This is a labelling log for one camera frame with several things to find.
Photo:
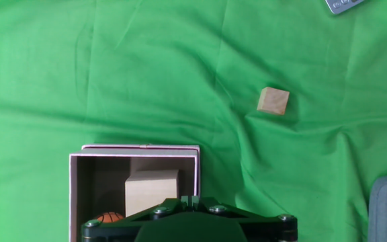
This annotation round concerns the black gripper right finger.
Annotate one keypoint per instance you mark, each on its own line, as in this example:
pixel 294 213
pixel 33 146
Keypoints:
pixel 270 232

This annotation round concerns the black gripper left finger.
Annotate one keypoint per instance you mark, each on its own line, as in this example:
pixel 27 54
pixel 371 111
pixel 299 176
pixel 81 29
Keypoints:
pixel 113 232

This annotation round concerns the orange mini basketball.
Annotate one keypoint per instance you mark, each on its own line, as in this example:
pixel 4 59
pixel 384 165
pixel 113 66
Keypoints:
pixel 110 218

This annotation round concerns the large wooden block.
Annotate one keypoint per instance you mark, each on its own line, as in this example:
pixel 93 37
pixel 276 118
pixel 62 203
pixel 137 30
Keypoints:
pixel 150 191

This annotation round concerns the pink gift box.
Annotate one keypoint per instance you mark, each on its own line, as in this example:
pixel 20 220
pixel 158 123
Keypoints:
pixel 79 188

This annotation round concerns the small wooden cube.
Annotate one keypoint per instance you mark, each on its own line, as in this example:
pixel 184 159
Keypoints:
pixel 274 101

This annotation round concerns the green cloth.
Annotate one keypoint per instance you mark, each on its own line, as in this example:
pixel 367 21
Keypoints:
pixel 113 67

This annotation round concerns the silver digital kitchen scale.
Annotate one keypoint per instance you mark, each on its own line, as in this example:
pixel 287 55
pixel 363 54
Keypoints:
pixel 341 6

